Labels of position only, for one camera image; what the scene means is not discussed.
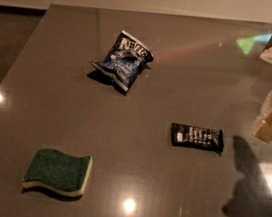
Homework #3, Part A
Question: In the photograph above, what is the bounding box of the black rxbar chocolate bar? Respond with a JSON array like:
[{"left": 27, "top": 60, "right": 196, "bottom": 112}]
[{"left": 170, "top": 123, "right": 224, "bottom": 154}]

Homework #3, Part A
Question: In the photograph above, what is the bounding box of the green and yellow sponge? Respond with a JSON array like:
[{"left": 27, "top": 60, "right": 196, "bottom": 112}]
[{"left": 22, "top": 148, "right": 93, "bottom": 198}]

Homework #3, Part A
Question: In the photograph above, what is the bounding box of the blue kettle chips bag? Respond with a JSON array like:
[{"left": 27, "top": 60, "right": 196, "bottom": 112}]
[{"left": 92, "top": 30, "right": 154, "bottom": 92}]

